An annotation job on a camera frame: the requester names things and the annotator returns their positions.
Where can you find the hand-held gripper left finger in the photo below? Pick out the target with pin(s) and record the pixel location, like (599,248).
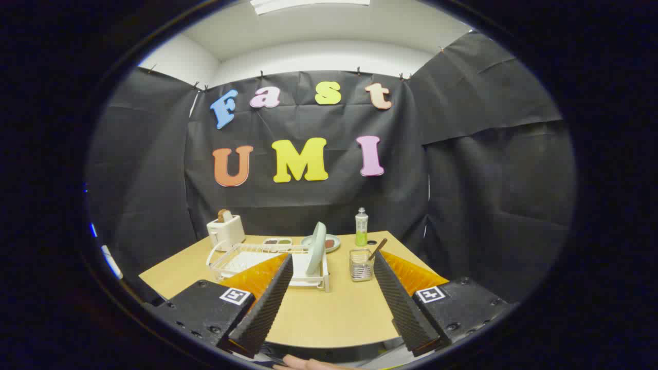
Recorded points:
(267,313)

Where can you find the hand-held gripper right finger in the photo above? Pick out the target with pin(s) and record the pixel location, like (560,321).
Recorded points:
(406,313)

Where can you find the pale green food plate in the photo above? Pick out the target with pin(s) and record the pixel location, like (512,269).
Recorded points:
(334,249)

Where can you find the white ribbed drain tray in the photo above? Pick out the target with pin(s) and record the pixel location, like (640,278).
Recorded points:
(247,259)

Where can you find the white divided condiment tray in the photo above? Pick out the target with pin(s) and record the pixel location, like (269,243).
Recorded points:
(277,241)

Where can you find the white toaster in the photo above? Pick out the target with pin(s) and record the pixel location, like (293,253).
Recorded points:
(226,232)

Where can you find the green drink bottle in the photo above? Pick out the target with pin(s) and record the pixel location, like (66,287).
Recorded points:
(361,226)

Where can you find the bread slice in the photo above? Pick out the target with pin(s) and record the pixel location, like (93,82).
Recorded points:
(224,215)

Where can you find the black backdrop cloth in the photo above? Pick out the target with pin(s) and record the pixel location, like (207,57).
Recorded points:
(334,200)

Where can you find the ceiling light panel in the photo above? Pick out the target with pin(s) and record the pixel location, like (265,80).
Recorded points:
(308,4)

